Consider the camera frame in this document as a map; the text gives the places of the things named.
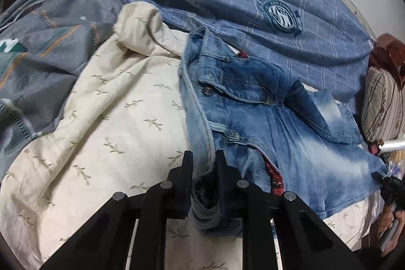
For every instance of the grey patterned quilt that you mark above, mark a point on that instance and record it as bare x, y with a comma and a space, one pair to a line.
50, 45

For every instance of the beige striped pillow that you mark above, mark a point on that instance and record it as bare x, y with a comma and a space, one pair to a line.
384, 105

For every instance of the brown cloth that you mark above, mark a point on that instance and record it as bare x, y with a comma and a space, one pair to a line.
387, 50

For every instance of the cream leaf-print blanket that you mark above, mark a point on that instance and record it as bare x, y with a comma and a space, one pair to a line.
120, 118

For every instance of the person's right hand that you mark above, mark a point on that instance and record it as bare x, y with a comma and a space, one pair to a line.
387, 221

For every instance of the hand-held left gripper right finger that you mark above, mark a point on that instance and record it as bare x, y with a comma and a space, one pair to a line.
223, 175

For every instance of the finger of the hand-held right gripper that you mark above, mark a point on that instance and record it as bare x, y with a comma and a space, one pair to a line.
379, 179

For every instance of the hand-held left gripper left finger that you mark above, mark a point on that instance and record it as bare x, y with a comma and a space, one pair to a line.
186, 175

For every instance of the white cylinder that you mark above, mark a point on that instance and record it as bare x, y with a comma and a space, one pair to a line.
394, 145

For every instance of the blue denim pants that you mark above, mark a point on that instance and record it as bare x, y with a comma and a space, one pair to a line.
259, 118

